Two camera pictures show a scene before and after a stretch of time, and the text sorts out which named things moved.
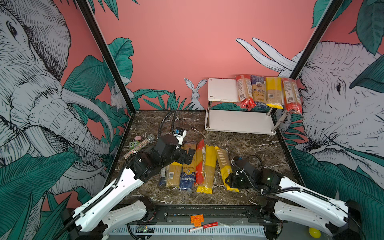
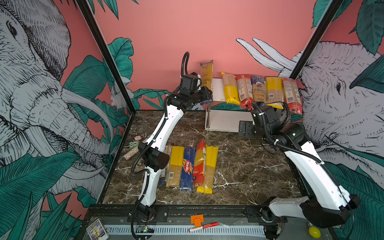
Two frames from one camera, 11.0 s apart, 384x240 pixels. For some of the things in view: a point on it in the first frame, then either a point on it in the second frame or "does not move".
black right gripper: (231, 181) → (249, 125)
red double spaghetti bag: (292, 95) does not move
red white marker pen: (203, 226) does not move
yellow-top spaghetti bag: (274, 92) does not move
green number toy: (134, 144) does not move
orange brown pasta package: (188, 173) → (206, 74)
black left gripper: (183, 158) → (206, 95)
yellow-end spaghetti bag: (226, 167) → (230, 88)
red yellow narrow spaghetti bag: (200, 173) does not move
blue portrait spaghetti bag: (259, 92) does not move
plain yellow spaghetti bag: (210, 155) does not move
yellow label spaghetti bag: (173, 173) does not move
